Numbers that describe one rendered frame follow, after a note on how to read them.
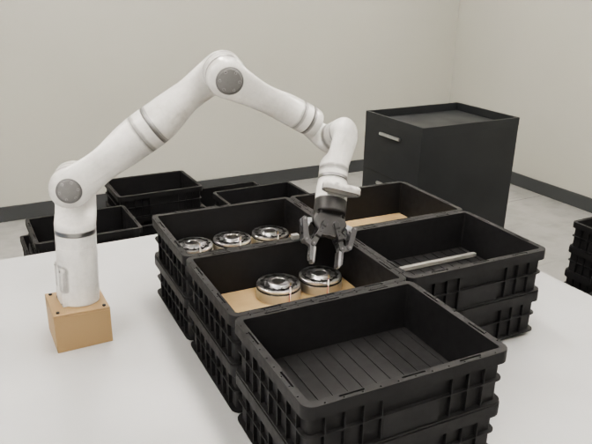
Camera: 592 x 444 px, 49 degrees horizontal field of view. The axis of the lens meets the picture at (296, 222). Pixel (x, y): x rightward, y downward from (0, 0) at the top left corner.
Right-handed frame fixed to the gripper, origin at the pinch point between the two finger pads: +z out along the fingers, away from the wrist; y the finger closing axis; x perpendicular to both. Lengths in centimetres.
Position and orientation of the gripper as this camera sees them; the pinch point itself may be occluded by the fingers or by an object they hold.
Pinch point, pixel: (325, 259)
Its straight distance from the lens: 146.2
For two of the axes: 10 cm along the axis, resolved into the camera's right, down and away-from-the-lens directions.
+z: -1.1, 9.4, -3.2
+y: -9.4, -2.0, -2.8
